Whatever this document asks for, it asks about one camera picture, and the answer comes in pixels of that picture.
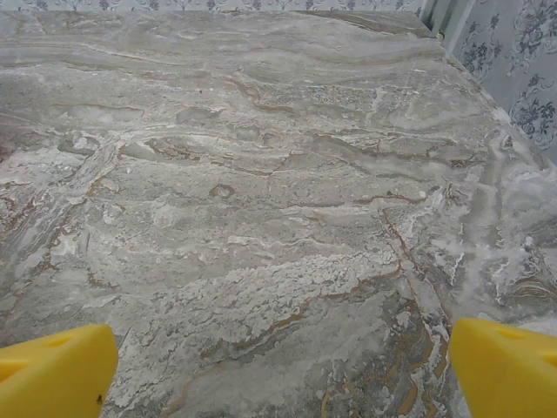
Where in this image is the aluminium frame post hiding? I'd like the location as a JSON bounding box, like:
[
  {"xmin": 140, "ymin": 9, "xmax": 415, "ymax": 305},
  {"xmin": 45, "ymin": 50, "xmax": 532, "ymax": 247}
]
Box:
[{"xmin": 419, "ymin": 0, "xmax": 447, "ymax": 43}]

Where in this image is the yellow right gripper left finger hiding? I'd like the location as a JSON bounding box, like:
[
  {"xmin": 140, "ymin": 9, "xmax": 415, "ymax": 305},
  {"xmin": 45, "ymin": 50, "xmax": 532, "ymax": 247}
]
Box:
[{"xmin": 0, "ymin": 324, "xmax": 119, "ymax": 418}]

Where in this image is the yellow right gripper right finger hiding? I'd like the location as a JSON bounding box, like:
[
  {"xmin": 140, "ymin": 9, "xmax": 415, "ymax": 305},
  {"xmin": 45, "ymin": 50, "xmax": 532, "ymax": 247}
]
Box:
[{"xmin": 448, "ymin": 317, "xmax": 557, "ymax": 418}]

